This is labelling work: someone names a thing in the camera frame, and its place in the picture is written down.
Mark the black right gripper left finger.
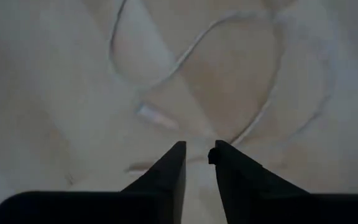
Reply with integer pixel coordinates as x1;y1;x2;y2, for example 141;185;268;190
0;141;187;224

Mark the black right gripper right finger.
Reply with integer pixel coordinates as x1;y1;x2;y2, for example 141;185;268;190
208;139;358;224

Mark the white USB cable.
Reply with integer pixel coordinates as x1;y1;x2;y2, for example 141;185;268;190
108;0;338;147

